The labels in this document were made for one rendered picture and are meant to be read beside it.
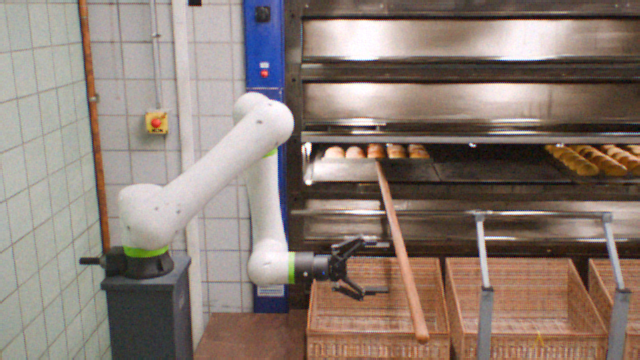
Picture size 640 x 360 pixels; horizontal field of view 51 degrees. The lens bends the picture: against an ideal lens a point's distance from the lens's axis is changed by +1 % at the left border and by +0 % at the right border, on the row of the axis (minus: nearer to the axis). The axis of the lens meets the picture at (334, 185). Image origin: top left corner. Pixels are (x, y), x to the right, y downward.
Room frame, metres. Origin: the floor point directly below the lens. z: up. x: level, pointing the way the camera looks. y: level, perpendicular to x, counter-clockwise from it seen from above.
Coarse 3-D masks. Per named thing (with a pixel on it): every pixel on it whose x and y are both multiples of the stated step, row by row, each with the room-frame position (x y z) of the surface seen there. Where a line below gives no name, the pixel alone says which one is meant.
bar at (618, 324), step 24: (312, 216) 2.45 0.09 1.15; (336, 216) 2.44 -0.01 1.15; (360, 216) 2.44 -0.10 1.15; (384, 216) 2.44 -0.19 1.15; (408, 216) 2.44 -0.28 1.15; (432, 216) 2.43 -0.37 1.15; (456, 216) 2.43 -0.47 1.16; (480, 216) 2.42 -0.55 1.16; (504, 216) 2.43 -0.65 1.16; (528, 216) 2.43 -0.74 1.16; (552, 216) 2.42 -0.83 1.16; (576, 216) 2.42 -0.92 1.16; (600, 216) 2.42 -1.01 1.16; (480, 240) 2.37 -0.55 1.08; (480, 264) 2.31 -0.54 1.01; (624, 288) 2.22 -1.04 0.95; (480, 312) 2.22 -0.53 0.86; (624, 312) 2.19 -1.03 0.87; (480, 336) 2.20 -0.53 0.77; (624, 336) 2.19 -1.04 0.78
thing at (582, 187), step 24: (360, 192) 2.81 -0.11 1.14; (408, 192) 2.81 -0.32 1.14; (432, 192) 2.81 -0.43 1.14; (456, 192) 2.80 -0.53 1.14; (480, 192) 2.80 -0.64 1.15; (504, 192) 2.80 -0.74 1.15; (528, 192) 2.80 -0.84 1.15; (552, 192) 2.80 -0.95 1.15; (576, 192) 2.79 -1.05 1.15; (600, 192) 2.79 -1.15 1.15; (624, 192) 2.79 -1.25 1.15
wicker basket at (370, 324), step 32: (352, 256) 2.78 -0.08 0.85; (320, 288) 2.75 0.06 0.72; (416, 288) 2.73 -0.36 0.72; (320, 320) 2.69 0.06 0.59; (352, 320) 2.69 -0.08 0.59; (384, 320) 2.69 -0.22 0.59; (448, 320) 2.38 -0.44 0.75; (320, 352) 2.33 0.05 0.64; (352, 352) 2.42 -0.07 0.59; (384, 352) 2.32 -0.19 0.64; (416, 352) 2.42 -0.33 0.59; (448, 352) 2.30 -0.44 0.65
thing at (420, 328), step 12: (384, 180) 2.77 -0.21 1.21; (384, 192) 2.59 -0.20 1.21; (396, 216) 2.29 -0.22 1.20; (396, 228) 2.15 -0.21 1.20; (396, 240) 2.04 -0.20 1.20; (408, 264) 1.83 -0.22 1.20; (408, 276) 1.74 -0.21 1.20; (408, 288) 1.67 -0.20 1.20; (408, 300) 1.61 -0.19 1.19; (420, 312) 1.52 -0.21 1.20; (420, 324) 1.45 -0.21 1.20; (420, 336) 1.41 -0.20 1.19
